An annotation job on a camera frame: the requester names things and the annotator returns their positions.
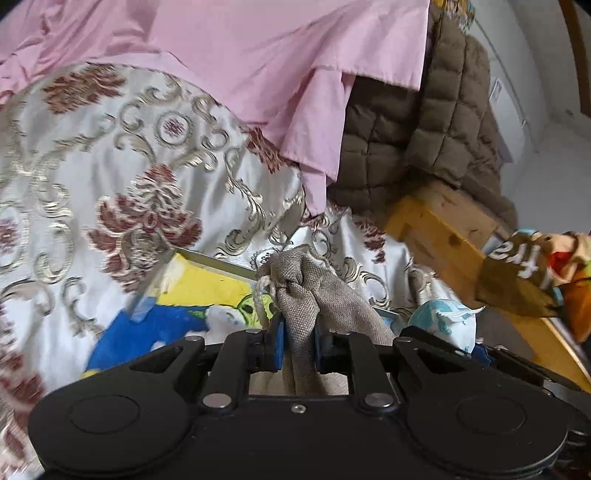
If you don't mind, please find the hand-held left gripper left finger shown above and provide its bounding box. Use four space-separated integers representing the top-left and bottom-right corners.
83 311 287 411

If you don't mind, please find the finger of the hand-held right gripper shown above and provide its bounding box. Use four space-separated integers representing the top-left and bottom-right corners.
473 339 578 398

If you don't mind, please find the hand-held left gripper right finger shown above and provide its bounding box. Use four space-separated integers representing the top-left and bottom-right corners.
314 320 532 411

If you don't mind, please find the grey drawstring pouch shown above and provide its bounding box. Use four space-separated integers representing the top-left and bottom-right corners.
256 244 398 398

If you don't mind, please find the white quilted baby cloth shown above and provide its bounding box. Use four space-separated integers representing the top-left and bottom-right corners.
406 300 485 354

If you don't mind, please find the grey box with cartoon print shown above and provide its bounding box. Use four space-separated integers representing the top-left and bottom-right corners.
85 247 402 374

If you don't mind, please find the colourful printed cloth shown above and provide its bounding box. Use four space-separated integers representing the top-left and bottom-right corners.
475 228 591 342

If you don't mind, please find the brown quilted jacket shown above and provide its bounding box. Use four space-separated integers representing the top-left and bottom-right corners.
328 4 520 227

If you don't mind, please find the floral satin blanket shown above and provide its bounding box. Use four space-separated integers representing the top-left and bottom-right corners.
0 62 462 480

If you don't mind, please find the pink bed sheet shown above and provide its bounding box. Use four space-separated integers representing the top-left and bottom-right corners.
0 0 430 217

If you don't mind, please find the pine wooden bed frame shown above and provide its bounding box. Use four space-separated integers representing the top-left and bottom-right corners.
385 178 591 393

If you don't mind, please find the cartoon wall poster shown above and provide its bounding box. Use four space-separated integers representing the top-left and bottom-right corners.
431 0 476 33

